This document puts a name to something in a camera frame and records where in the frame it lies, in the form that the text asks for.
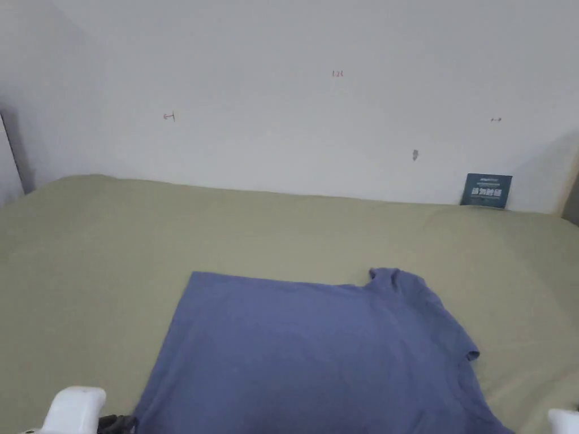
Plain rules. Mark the bed with pale green sheet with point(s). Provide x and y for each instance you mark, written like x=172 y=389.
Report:
x=90 y=280

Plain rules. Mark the blue shirt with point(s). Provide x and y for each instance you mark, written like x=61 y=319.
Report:
x=312 y=357

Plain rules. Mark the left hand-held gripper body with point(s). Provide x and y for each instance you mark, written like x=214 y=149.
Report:
x=72 y=409

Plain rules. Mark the dark blue card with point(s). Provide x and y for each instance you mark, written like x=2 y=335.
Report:
x=486 y=191

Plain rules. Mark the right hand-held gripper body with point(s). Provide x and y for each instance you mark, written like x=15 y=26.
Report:
x=564 y=422

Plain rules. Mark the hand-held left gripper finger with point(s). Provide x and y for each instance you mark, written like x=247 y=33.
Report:
x=118 y=423

